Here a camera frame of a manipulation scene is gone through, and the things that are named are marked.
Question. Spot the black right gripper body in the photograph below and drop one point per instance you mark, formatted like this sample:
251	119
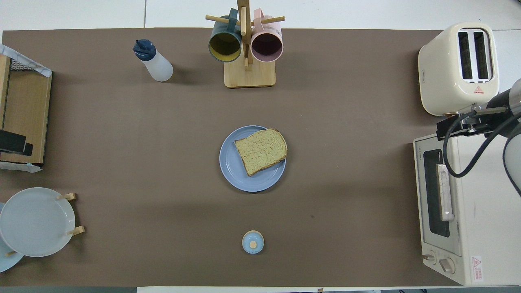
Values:
500	110

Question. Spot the white bottle with blue cap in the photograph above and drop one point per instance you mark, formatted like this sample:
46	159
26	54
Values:
158	67

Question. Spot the toasted bread slice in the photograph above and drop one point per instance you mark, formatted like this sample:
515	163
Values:
260	150

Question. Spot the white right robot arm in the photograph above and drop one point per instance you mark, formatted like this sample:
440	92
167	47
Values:
515	162

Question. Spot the pale grey plate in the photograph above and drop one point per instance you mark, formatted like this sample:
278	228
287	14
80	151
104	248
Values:
36	221

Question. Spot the wooden plate rack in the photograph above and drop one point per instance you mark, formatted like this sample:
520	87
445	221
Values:
77	230

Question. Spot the light blue plate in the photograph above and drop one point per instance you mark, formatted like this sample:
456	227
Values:
6	264

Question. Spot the blue round plate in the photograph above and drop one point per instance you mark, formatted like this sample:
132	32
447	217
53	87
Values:
244	179

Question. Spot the wooden shelf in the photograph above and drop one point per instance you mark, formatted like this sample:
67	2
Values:
24	106

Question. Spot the cream two-slot toaster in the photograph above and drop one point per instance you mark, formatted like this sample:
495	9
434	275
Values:
441	69

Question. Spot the brown table mat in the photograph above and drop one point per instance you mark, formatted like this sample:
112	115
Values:
386	81

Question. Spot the white toaster oven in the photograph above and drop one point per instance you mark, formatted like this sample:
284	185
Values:
476	211

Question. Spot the pink mug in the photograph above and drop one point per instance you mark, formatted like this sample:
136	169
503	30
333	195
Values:
266	44

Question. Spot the wooden mug rack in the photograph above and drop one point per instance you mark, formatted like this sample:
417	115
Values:
249	75

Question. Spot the teal mug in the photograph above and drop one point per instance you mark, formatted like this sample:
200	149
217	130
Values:
224	44

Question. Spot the small blue bell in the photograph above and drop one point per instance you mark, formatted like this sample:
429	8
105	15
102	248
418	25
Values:
252	242

